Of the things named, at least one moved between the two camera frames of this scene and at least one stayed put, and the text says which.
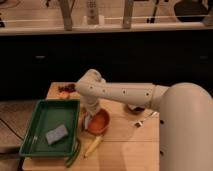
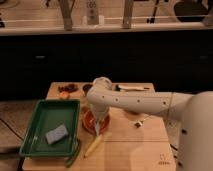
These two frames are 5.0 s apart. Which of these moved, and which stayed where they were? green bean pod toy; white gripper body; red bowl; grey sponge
Moved: white gripper body
Stayed: grey sponge; green bean pod toy; red bowl
